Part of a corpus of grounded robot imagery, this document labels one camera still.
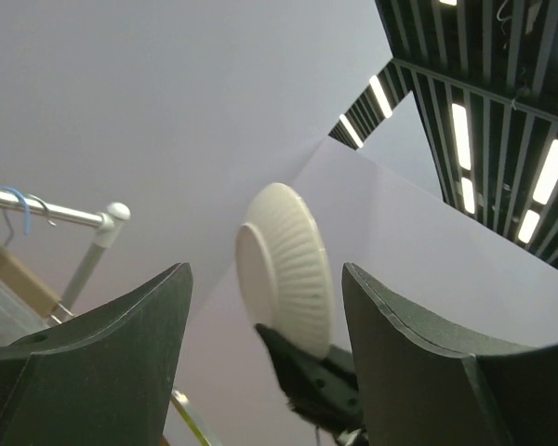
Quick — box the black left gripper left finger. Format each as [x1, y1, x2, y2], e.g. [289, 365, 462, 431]
[0, 263, 193, 445]

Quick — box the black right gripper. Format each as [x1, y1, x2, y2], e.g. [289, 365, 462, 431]
[255, 323, 368, 445]

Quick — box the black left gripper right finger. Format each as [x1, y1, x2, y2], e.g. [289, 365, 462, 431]
[341, 263, 558, 445]

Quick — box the lime green plate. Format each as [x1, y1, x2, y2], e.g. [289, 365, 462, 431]
[170, 387, 221, 446]

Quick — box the flower plate brown rim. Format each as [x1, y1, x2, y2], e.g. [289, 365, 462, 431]
[234, 182, 335, 359]

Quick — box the white clothes rail frame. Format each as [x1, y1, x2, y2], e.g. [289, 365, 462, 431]
[0, 186, 131, 311]

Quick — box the blue wire hanger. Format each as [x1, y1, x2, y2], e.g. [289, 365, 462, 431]
[0, 185, 33, 343]

